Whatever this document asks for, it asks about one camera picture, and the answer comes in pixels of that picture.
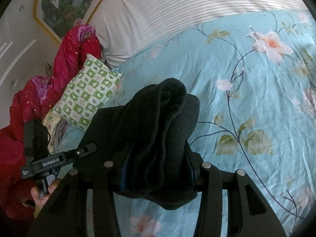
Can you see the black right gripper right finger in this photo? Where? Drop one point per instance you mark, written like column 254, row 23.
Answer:
column 249, row 213

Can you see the red floral quilt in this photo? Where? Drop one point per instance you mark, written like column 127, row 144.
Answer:
column 36, row 99

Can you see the green checkered pillow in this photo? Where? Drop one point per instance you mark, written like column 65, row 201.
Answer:
column 86, row 93

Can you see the light blue floral bedsheet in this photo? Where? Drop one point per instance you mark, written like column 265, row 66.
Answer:
column 254, row 75

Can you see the landscape painting gold frame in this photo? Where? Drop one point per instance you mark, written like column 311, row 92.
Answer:
column 56, row 17

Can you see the yellow floral pillow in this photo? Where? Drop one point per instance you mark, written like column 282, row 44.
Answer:
column 56, row 127

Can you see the white striped pillow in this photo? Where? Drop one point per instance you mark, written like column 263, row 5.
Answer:
column 125, row 27

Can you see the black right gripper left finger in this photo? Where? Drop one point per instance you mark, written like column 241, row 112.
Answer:
column 65, row 213

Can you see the black pants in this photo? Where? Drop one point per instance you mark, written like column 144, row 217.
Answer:
column 140, row 146

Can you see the left hand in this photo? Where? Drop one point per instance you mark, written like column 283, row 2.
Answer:
column 41, row 201

